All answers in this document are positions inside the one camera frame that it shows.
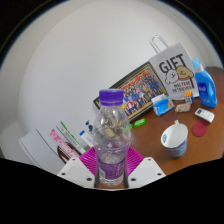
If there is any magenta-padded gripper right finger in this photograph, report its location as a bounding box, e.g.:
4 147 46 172
123 146 167 189

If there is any white remote control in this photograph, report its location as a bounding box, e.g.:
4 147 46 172
194 107 216 123

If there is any white paper gift bag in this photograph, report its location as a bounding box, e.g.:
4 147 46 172
148 34 200 101

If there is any clear purple-capped water bottle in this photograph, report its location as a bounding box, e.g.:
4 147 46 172
92 88 133 188

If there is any white blue-patterned cup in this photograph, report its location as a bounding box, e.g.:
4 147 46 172
160 120 189 159

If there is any dark blue pump bottle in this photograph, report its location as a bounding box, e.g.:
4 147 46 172
84 119 95 134

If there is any framed group photo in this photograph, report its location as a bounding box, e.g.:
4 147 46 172
92 61 168 124

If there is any tall white printed box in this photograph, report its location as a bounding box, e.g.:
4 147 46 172
55 120 88 154

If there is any blue tissue pack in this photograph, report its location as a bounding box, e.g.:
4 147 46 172
150 93 176 117

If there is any flat round red coaster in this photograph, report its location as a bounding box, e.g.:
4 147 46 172
191 119 211 138

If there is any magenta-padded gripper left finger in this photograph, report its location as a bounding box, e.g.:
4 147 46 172
57 146 100 189

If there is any small pale snack packet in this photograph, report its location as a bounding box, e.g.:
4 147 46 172
174 102 193 114

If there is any white refrigerator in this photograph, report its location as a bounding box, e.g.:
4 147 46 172
18 128 66 176

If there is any blue detergent bottle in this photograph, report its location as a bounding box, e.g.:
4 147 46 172
191 58 218 109

